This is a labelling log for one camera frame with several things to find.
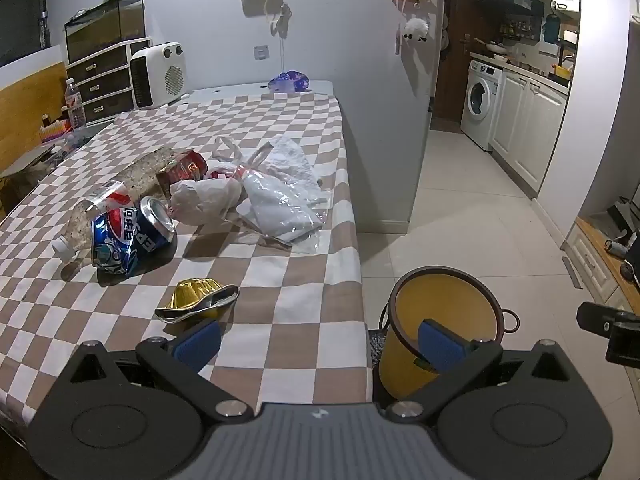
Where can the white dark drawer cabinet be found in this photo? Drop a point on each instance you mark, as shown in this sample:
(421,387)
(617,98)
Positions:
(100,85)

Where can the purple patterned bag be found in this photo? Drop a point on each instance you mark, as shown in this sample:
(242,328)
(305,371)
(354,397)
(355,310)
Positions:
(290,81)

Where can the low cabinet with wooden top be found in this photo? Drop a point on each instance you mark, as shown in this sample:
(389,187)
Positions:
(595,255)

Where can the white wall socket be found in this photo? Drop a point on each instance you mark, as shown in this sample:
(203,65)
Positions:
(261,52)

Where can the brown bag on door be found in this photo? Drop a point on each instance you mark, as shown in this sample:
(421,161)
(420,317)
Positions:
(444,35)

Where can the white washing machine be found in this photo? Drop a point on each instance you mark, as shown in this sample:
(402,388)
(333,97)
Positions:
(480,100)

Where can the clear plastic bag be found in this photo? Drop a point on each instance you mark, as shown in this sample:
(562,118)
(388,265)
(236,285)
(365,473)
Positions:
(280,215)

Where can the water bottle with red label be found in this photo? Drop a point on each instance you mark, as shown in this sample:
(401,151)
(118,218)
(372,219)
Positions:
(75,105)

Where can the grey spray can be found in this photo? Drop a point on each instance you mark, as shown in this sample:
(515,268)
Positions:
(615,246)

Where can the white fan heater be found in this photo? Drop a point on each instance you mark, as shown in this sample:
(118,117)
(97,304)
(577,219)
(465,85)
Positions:
(160,75)

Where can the wok on stove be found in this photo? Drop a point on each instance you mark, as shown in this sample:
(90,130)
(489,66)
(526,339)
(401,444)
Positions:
(492,47)

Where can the crushed red can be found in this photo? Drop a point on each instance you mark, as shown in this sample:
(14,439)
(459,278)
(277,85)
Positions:
(189,165)

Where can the spice rack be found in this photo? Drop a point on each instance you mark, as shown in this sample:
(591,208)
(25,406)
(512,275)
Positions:
(520,29)

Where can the brown wooden door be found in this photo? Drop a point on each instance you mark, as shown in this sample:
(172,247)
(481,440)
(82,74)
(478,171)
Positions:
(457,80)

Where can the yellow bin with brown rim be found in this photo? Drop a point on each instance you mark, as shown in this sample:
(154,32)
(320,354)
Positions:
(440,300)

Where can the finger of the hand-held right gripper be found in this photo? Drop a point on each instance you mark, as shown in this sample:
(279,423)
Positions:
(595,316)

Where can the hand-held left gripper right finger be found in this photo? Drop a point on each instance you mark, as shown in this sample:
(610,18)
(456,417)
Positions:
(440,347)

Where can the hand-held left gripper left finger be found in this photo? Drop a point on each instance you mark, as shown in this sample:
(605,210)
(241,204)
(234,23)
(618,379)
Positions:
(197,342)

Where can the white paper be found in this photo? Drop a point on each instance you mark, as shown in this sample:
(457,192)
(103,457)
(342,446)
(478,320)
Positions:
(290,160)

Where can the black cloth bag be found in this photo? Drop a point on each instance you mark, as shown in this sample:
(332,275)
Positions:
(631,255)

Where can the glass fish tank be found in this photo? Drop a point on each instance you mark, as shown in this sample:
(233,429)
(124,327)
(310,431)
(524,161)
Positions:
(100,30)

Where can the crushed gold foil cup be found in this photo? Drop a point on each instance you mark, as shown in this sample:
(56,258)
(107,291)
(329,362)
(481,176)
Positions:
(195,294)

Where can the blue hanging bag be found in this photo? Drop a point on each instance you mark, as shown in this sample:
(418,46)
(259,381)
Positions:
(552,29)

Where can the wooden wall panel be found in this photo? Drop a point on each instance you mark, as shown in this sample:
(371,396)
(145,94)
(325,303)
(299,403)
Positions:
(25,120)

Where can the crushed blue soda can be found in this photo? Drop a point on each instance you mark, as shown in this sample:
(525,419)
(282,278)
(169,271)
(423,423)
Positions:
(117,245)

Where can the white lower kitchen cabinets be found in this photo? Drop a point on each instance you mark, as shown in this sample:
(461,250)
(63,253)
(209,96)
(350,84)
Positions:
(530,125)

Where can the white sheep plush toy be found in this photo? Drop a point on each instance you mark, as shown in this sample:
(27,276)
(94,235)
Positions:
(416,29)

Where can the trash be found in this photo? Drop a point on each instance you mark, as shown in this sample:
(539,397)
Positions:
(205,195)

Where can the yellow kitchen container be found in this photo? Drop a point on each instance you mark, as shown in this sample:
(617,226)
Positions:
(564,72)

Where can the clear plastic bottle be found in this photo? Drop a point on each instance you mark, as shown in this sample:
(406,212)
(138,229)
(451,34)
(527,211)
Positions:
(145,170)

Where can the pink container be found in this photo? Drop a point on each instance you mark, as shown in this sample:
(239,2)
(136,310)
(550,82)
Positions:
(52,130)

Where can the dark range hood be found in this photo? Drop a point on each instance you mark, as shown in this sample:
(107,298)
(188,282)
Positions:
(510,0)

